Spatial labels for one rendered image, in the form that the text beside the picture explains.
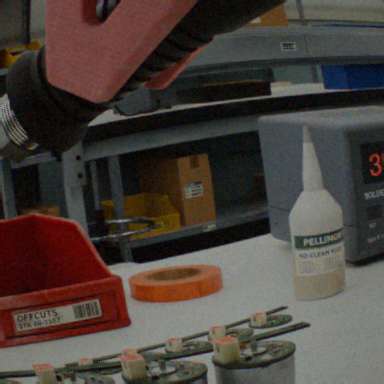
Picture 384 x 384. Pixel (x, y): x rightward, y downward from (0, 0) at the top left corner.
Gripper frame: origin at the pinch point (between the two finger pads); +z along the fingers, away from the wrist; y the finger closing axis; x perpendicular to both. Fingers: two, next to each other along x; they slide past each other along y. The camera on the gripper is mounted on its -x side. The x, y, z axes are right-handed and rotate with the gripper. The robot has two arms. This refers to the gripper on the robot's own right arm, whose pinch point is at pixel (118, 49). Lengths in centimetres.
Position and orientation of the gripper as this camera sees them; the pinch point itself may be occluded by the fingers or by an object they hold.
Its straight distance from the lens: 20.2
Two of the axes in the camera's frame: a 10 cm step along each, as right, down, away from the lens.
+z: -3.1, 9.0, 3.1
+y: -4.1, 1.7, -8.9
